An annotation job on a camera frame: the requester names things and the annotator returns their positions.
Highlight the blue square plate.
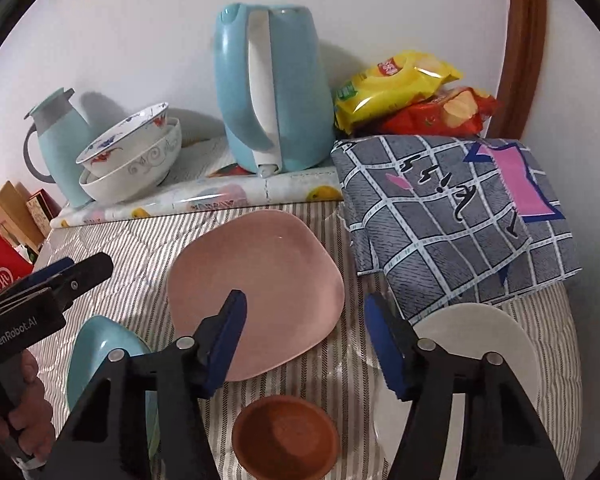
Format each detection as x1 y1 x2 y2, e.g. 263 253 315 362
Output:
60 315 151 442

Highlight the white ceramic bowl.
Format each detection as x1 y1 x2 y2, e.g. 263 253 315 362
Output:
372 304 541 463

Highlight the brown clay bowl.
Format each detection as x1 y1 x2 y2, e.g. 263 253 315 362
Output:
232 396 340 479

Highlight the pink square plate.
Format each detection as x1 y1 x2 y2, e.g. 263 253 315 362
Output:
168 209 344 382

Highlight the person's left hand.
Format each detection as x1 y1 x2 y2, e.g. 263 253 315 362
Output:
8 350 55 462

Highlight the patterned cardboard box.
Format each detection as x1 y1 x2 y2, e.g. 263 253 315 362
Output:
26 188 61 237

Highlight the brown paper bag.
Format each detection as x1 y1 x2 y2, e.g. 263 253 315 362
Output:
0 181 45 255

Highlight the large white porcelain bowl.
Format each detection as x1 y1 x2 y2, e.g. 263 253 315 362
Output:
79 117 182 205

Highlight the light blue thermos jug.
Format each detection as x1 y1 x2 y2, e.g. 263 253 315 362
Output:
22 88 95 208

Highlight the blue patterned porcelain bowl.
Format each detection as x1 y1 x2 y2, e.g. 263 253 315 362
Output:
76 102 169 177

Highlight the grey checked folded cloth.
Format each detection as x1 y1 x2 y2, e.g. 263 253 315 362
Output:
332 136 581 322

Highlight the light blue electric kettle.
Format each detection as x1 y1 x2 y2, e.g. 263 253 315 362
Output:
213 3 335 178

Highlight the red chips bag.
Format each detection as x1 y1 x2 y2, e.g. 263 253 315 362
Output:
376 87 498 136

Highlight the yellow chips bag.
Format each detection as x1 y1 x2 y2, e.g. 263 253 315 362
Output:
334 50 464 134

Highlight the brown wooden door frame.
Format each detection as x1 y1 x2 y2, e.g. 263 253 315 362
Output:
486 0 547 140

